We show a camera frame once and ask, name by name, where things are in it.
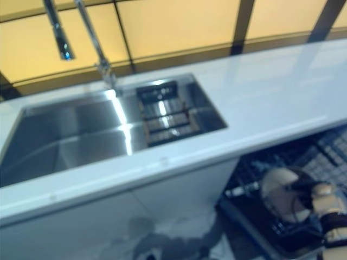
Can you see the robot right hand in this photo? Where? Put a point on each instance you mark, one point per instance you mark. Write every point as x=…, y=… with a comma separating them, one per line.
x=322, y=200

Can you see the white cabinet door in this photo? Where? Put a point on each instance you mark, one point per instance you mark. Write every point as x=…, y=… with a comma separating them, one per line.
x=54, y=233
x=189, y=189

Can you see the black dish drying rack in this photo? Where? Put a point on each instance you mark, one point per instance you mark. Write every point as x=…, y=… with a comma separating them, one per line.
x=168, y=119

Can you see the stainless steel sink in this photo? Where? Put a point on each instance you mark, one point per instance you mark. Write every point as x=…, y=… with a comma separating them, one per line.
x=81, y=135

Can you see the chrome gooseneck faucet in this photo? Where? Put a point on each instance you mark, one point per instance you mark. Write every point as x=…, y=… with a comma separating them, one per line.
x=92, y=40

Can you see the dark window frame grid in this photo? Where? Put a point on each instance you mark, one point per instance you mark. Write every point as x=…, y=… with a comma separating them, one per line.
x=242, y=27

